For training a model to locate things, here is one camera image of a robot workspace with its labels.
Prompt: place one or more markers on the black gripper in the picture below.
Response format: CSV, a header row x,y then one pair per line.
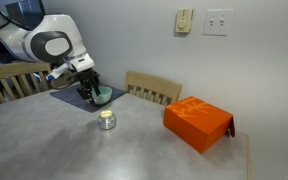
x,y
89,79

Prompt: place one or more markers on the silver candle jar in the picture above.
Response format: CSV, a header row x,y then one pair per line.
x,y
106,120

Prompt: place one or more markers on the round silver lid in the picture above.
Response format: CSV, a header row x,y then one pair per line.
x,y
95,97

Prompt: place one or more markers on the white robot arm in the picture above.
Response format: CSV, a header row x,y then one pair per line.
x,y
55,39

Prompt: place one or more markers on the mint green bowl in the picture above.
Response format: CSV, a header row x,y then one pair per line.
x,y
105,96

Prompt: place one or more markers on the dark blue placemat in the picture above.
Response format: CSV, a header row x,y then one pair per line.
x,y
71,96

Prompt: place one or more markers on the wooden chair at table end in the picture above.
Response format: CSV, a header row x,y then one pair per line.
x,y
22,79

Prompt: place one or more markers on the dark monitor screen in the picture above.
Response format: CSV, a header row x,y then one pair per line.
x,y
28,13

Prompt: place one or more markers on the orange cardboard box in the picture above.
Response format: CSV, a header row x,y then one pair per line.
x,y
198,123

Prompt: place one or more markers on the beige thermostat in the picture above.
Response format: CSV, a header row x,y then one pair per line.
x,y
183,20

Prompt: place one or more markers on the white light switch plate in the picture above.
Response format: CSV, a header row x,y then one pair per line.
x,y
217,22

